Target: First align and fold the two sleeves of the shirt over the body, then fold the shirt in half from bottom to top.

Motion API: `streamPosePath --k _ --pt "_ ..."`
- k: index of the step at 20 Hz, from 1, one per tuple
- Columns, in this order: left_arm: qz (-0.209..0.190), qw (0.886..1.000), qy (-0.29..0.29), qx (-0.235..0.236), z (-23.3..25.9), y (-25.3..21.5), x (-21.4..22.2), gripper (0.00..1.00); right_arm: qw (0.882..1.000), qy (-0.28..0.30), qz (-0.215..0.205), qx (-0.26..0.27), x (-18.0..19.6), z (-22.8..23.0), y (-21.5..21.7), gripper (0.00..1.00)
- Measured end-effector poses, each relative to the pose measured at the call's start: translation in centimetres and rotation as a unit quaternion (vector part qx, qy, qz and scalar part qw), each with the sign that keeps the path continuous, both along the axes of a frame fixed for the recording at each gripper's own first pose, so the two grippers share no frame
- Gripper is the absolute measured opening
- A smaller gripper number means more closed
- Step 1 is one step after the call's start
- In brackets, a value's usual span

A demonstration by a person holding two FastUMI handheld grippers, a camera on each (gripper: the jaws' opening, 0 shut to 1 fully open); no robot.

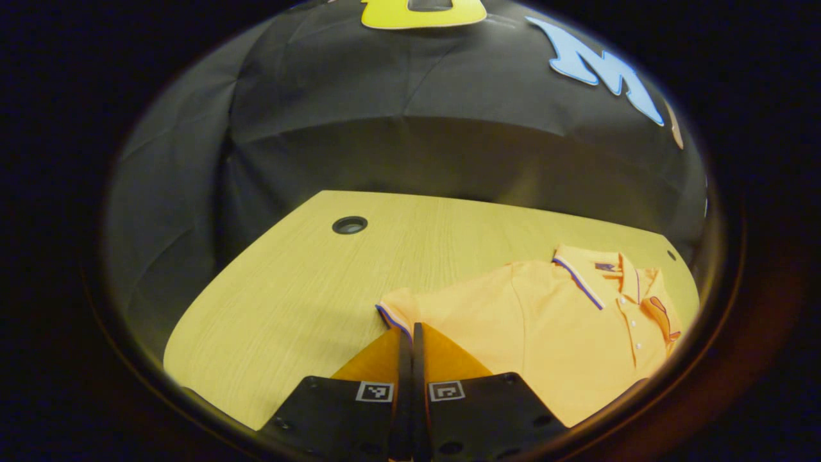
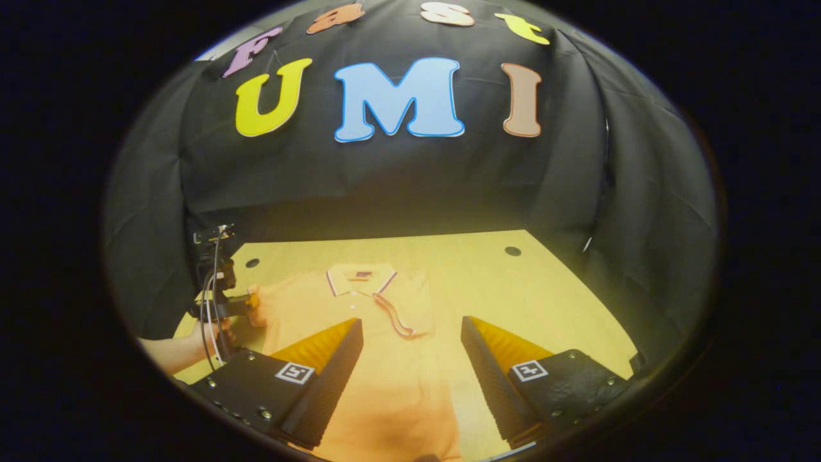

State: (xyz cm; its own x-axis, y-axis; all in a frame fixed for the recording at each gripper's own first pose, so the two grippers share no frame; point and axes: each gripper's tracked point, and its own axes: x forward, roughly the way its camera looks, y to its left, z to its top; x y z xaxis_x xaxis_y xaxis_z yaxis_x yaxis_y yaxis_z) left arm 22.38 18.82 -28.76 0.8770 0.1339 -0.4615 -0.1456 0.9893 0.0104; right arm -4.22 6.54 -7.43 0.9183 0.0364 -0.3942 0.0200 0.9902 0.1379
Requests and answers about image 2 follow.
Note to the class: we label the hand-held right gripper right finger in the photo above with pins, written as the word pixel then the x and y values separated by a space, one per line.
pixel 490 385

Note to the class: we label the orange T-shirt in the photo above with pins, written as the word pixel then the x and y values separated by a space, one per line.
pixel 397 378

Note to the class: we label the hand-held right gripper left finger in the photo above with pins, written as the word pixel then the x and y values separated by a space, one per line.
pixel 327 385

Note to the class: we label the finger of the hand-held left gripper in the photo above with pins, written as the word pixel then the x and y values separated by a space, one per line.
pixel 234 307

